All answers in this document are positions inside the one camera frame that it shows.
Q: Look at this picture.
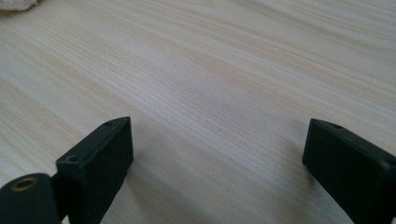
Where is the pale crumpled cloth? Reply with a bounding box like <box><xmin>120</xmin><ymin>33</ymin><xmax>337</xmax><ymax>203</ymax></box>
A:
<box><xmin>0</xmin><ymin>0</ymin><xmax>39</xmax><ymax>12</ymax></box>

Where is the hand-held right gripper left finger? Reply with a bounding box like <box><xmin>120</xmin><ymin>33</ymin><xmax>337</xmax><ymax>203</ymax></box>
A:
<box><xmin>55</xmin><ymin>116</ymin><xmax>134</xmax><ymax>224</ymax></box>

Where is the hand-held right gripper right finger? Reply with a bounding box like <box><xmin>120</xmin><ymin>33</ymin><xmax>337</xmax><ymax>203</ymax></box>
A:
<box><xmin>302</xmin><ymin>118</ymin><xmax>396</xmax><ymax>224</ymax></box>

